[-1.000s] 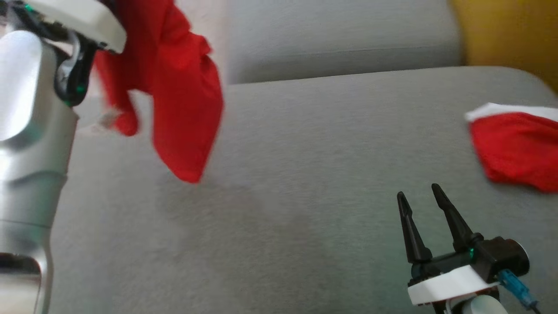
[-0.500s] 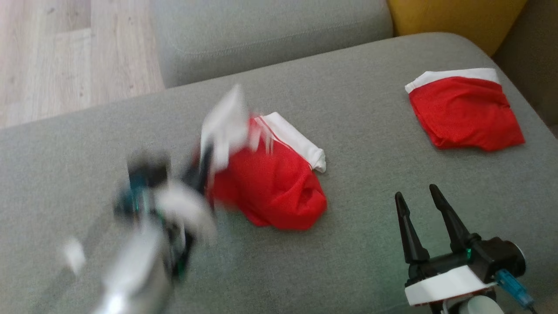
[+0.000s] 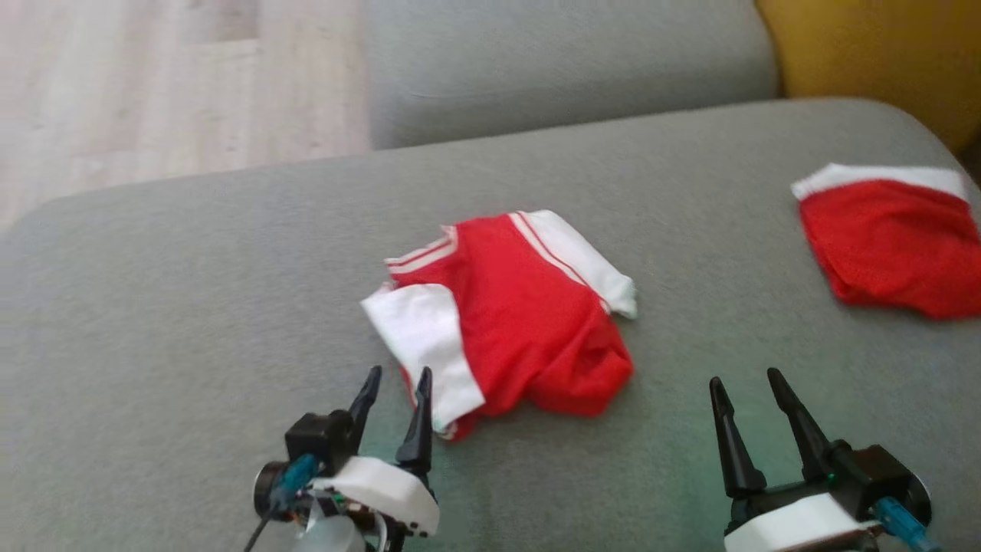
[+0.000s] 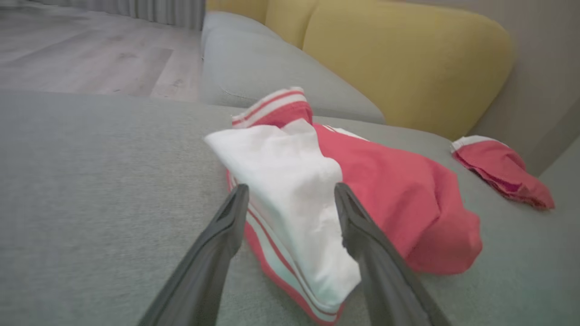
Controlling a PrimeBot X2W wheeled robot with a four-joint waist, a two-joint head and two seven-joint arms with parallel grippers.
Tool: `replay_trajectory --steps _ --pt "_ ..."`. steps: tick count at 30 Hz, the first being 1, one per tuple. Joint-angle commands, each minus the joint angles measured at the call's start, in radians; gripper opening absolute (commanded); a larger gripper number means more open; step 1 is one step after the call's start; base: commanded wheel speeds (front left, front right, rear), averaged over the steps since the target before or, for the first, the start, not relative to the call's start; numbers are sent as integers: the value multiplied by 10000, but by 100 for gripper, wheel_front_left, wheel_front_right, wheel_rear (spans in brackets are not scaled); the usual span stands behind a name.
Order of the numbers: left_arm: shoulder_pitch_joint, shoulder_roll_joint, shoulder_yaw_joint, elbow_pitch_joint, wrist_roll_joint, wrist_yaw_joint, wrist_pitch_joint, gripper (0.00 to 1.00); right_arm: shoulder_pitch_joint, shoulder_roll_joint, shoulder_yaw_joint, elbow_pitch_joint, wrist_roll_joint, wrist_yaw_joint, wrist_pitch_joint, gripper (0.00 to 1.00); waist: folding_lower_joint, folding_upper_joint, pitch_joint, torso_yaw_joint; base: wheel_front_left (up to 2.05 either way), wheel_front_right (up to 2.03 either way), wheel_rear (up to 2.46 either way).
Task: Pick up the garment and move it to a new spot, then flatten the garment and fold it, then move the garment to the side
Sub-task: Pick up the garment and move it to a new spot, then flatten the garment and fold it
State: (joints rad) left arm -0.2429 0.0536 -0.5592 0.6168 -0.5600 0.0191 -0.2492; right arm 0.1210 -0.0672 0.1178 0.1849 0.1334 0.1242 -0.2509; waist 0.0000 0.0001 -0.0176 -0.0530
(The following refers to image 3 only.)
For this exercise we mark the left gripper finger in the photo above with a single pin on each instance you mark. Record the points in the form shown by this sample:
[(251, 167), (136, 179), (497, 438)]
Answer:
[(366, 402), (420, 437)]

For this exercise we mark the large yellow sofa backrest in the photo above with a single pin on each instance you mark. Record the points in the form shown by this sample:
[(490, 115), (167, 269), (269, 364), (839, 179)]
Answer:
[(881, 61)]

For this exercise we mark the red shorts white waistband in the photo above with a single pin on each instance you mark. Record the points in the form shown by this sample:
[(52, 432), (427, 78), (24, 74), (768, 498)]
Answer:
[(897, 245)]

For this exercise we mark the red and white jersey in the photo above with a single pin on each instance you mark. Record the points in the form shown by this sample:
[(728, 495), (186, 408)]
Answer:
[(521, 322)]

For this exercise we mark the grey sofa seat cushion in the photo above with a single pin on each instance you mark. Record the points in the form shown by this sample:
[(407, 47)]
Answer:
[(567, 69)]

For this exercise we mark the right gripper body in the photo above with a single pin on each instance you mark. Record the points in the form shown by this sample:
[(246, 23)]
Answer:
[(797, 529)]

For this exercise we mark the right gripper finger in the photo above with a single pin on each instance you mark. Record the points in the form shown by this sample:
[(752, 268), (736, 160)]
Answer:
[(805, 437), (736, 452)]

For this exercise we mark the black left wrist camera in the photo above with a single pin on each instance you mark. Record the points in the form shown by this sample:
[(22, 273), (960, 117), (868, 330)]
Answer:
[(318, 437)]

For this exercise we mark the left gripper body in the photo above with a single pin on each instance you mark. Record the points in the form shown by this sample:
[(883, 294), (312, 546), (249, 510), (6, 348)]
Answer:
[(383, 491)]

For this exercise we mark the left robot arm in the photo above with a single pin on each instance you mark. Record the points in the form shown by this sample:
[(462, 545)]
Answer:
[(329, 537)]

